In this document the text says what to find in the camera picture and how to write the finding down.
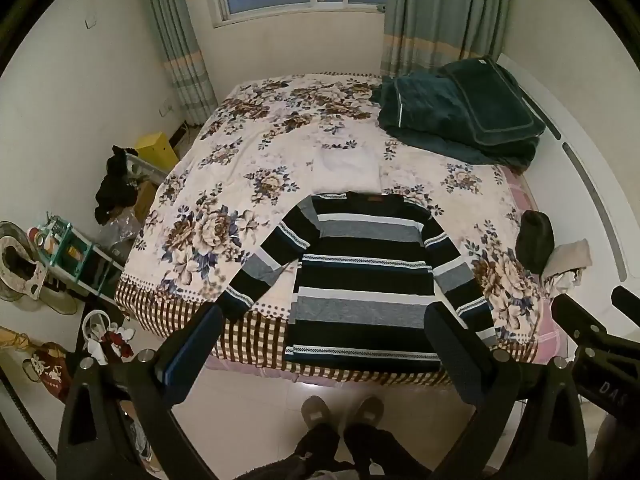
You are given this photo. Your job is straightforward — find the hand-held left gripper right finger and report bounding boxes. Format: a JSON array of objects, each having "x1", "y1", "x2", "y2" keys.
[{"x1": 424, "y1": 303, "x2": 589, "y2": 480}]

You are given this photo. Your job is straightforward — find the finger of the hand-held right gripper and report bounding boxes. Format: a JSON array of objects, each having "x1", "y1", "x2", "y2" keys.
[
  {"x1": 611, "y1": 285, "x2": 640, "y2": 322},
  {"x1": 551, "y1": 293, "x2": 609, "y2": 352}
]

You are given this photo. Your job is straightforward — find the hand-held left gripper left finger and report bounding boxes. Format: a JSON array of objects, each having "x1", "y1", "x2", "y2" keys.
[{"x1": 56, "y1": 304, "x2": 224, "y2": 480}]

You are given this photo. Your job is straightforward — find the striped knit sweater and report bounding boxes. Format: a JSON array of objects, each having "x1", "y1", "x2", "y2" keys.
[{"x1": 222, "y1": 191, "x2": 501, "y2": 374}]

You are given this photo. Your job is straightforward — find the black hanging clothes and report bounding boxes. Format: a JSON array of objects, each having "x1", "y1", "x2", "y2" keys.
[{"x1": 95, "y1": 145, "x2": 141, "y2": 226}]

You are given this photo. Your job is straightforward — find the beige crumpled cloth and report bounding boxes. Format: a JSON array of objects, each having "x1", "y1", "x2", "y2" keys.
[{"x1": 542, "y1": 240, "x2": 593, "y2": 296}]

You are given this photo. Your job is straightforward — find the white round plastic item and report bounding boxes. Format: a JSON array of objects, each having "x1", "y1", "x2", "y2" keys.
[{"x1": 82, "y1": 310, "x2": 136, "y2": 366}]

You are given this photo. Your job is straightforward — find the dark knit cap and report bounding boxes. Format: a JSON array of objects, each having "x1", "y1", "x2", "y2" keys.
[{"x1": 515, "y1": 210, "x2": 555, "y2": 276}]

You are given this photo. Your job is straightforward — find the person's right slipper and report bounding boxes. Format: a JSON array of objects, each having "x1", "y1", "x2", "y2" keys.
[{"x1": 345, "y1": 396, "x2": 385, "y2": 433}]

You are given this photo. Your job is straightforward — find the person's slipper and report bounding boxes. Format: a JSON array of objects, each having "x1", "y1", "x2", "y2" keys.
[
  {"x1": 301, "y1": 395, "x2": 333, "y2": 428},
  {"x1": 345, "y1": 396, "x2": 385, "y2": 433}
]

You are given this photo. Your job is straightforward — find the white bed headboard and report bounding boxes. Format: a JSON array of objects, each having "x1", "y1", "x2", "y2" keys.
[{"x1": 500, "y1": 52, "x2": 640, "y2": 311}]

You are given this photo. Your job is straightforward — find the red printed bag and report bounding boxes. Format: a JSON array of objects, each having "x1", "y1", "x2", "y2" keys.
[{"x1": 22, "y1": 342, "x2": 71, "y2": 401}]

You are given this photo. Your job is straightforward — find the person's left slipper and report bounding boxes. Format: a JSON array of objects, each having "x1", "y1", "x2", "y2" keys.
[{"x1": 301, "y1": 395, "x2": 333, "y2": 428}]

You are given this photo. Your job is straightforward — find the clear plastic bag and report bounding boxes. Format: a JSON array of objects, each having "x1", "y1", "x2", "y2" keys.
[{"x1": 100, "y1": 210, "x2": 142, "y2": 261}]

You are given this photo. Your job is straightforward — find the green shelf rack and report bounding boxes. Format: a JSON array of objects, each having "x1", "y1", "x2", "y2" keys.
[{"x1": 32, "y1": 212, "x2": 126, "y2": 306}]

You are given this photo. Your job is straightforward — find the round standing fan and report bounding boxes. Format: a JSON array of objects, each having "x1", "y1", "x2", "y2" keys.
[{"x1": 0, "y1": 220, "x2": 46, "y2": 303}]

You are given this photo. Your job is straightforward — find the white folded cloth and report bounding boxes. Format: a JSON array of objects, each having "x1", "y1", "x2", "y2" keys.
[{"x1": 312, "y1": 146, "x2": 383, "y2": 196}]

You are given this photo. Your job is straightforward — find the floral bed sheet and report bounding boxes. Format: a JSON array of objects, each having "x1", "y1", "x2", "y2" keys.
[{"x1": 114, "y1": 72, "x2": 543, "y2": 386}]

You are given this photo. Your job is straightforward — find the yellow box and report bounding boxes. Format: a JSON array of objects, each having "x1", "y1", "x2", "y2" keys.
[{"x1": 136, "y1": 132, "x2": 180, "y2": 171}]

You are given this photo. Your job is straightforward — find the dark green blanket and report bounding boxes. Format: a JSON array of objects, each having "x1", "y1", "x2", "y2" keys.
[{"x1": 370, "y1": 56, "x2": 547, "y2": 173}]

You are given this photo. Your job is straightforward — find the green striped curtain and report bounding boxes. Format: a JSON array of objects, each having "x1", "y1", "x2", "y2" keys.
[
  {"x1": 380, "y1": 0, "x2": 513, "y2": 78},
  {"x1": 135, "y1": 0, "x2": 218, "y2": 128}
]

